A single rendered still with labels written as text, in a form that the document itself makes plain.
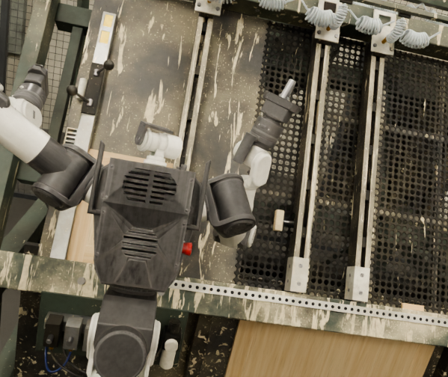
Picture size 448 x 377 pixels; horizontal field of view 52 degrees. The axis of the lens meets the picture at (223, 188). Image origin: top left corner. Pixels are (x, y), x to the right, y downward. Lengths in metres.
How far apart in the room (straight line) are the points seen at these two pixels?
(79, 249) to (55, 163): 0.56
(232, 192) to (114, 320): 0.43
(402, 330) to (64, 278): 1.24
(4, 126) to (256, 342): 1.37
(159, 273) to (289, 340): 1.10
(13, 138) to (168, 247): 0.45
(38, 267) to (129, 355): 0.70
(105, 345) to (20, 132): 0.53
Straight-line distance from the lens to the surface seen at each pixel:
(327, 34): 1.99
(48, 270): 1.68
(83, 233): 1.71
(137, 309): 1.14
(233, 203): 1.20
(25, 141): 1.19
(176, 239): 1.07
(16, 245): 2.00
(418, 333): 1.97
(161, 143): 1.25
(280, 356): 2.15
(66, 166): 1.22
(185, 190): 1.06
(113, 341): 1.07
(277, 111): 1.40
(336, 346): 2.18
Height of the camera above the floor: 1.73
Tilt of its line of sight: 18 degrees down
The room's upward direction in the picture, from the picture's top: 13 degrees clockwise
